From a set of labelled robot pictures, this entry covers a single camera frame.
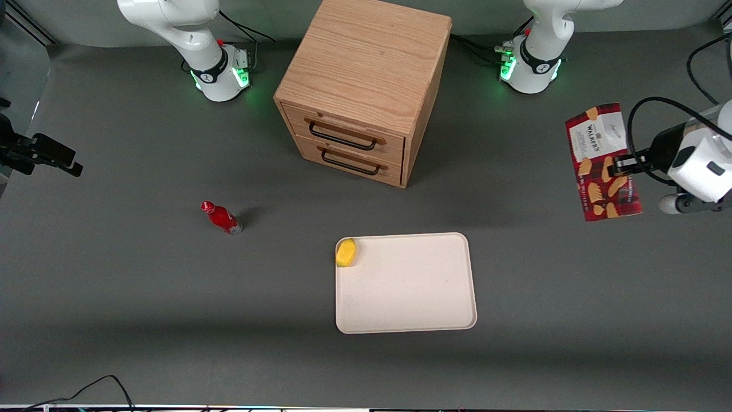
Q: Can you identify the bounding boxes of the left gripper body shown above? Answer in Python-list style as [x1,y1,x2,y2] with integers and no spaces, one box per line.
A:
[649,122,732,203]

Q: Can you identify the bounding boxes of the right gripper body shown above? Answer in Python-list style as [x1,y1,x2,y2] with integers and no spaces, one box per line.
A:
[0,113,36,176]

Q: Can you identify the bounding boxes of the red cookie box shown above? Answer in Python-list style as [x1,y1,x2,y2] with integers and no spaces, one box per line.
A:
[564,102,643,223]

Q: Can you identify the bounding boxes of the cream plastic tray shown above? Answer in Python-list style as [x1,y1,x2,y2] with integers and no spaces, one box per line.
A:
[335,232,478,335]

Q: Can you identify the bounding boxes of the small red bottle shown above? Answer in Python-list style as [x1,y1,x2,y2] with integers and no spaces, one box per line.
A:
[201,200,243,236]

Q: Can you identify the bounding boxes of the oak wooden drawer cabinet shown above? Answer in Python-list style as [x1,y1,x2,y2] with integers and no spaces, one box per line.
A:
[273,0,453,189]

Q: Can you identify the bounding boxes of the yellow lemon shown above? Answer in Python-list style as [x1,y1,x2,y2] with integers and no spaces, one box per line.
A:
[336,238,359,268]

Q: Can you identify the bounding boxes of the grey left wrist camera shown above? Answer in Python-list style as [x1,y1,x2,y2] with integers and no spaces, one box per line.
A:
[657,193,732,216]

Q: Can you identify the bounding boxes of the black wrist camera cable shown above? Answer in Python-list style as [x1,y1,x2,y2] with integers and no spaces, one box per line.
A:
[627,33,732,185]

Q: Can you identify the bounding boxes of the black left arm base cables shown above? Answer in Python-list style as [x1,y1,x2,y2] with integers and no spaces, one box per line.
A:
[451,16,535,67]

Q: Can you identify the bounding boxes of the black arm base cables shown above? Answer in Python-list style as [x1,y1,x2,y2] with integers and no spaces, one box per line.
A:
[451,16,535,67]
[182,10,276,75]

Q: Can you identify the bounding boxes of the thin black table-edge cable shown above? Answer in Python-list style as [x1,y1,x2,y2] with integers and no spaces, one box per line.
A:
[22,375,136,412]

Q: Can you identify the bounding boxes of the black right arm base cables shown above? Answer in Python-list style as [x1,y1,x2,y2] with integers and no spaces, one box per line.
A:
[182,10,276,75]

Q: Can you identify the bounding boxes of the wooden drawer with long handle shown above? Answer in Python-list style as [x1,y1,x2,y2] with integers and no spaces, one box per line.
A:
[281,102,406,167]

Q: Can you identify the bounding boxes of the wooden drawer with short handle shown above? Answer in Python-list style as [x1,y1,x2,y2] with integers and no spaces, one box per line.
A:
[294,134,404,187]

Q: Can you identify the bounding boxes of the long black drawer handle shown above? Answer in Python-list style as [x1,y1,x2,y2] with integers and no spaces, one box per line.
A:
[308,120,379,152]

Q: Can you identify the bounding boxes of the short black drawer handle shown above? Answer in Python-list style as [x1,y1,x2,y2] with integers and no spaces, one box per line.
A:
[321,146,381,176]

